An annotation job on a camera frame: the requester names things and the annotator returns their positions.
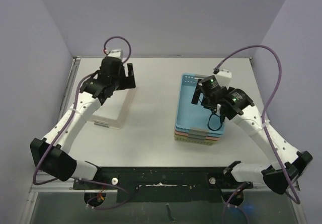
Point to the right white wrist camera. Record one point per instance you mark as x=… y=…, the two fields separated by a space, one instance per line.
x=223 y=76

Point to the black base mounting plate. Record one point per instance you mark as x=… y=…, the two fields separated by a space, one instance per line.
x=163 y=184

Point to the aluminium rail frame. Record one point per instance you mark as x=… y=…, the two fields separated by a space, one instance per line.
x=69 y=86

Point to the white perforated plastic basket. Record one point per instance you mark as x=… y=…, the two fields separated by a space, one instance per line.
x=113 y=112

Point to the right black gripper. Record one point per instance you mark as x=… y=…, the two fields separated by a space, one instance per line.
x=199 y=93

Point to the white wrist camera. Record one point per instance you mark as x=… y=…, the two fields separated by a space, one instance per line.
x=223 y=76
x=115 y=53

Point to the pink plastic basket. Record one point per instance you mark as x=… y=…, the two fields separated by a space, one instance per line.
x=195 y=136

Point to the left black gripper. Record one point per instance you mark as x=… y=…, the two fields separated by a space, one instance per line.
x=127 y=82

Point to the green plastic basket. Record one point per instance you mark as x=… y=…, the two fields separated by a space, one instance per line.
x=206 y=141

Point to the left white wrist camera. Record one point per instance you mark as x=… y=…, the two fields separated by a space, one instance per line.
x=115 y=53

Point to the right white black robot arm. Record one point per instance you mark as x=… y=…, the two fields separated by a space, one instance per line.
x=286 y=163

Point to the blue perforated plastic basket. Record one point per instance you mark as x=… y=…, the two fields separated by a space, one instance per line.
x=190 y=116

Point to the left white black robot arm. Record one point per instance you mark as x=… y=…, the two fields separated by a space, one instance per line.
x=51 y=153

